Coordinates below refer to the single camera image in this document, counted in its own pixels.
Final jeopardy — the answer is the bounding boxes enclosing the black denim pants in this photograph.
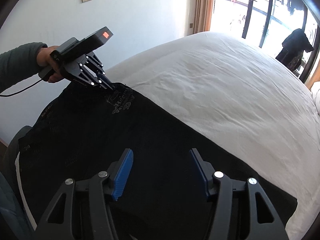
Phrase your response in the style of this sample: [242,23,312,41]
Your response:
[19,83,297,239]

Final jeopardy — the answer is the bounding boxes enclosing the left forearm grey sleeve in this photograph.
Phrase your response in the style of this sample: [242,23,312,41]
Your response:
[0,42,48,92]

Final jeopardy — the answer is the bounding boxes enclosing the person's left hand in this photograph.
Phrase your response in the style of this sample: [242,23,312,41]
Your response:
[36,46,63,83]

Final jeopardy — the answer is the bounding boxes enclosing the white bed sheet mattress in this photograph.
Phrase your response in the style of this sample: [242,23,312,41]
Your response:
[106,32,319,239]

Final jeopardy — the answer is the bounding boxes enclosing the beige curtain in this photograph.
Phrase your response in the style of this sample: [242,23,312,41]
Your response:
[193,0,215,34]

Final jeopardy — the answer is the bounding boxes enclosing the dark jacket on chair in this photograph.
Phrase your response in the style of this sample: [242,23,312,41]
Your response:
[276,29,314,72]

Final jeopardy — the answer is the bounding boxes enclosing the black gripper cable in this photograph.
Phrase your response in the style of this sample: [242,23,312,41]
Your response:
[0,78,43,98]

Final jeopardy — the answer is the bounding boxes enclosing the black window frame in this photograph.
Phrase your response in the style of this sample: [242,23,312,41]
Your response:
[215,0,311,49]

